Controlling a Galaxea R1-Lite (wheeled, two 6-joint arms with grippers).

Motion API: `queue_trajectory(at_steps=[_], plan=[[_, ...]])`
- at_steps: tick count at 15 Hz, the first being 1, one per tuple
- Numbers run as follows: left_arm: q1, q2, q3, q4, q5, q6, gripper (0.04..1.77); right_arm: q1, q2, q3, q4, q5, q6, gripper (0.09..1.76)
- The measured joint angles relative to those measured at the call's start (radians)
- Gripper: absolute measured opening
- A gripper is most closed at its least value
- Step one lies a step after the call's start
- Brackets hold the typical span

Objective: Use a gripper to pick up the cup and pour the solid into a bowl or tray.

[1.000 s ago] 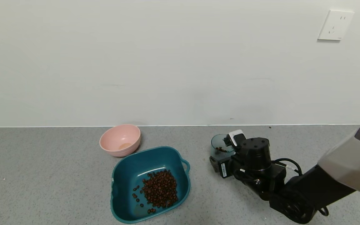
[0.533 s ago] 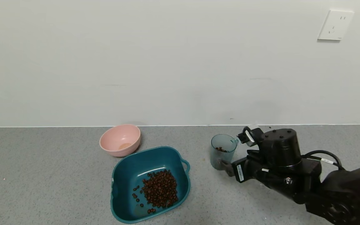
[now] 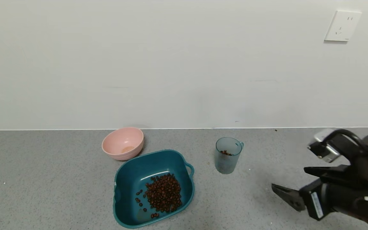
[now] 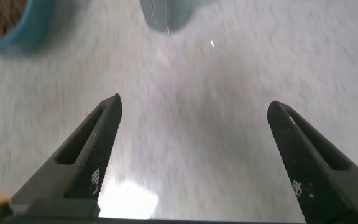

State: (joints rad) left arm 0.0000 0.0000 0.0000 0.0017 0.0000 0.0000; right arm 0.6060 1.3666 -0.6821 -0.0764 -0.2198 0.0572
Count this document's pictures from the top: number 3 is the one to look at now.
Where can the translucent teal ribbed mug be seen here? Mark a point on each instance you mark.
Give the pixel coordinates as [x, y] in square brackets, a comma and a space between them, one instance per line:
[227, 164]

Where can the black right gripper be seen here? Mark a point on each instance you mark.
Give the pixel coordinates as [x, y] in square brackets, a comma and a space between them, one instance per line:
[314, 199]

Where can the white wall socket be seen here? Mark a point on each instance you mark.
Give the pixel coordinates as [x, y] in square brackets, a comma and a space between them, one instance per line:
[343, 25]

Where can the white grey wrist camera box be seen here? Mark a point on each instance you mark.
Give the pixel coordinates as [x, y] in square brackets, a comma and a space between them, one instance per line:
[326, 150]

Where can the pink plastic bowl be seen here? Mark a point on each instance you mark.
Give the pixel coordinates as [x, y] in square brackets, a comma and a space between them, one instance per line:
[123, 143]

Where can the few leftover brown coffee beans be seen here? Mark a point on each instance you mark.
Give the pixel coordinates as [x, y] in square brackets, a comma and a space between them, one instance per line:
[226, 153]

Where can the pile of brown coffee beans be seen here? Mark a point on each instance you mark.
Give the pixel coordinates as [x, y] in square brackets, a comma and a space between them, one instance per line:
[164, 193]

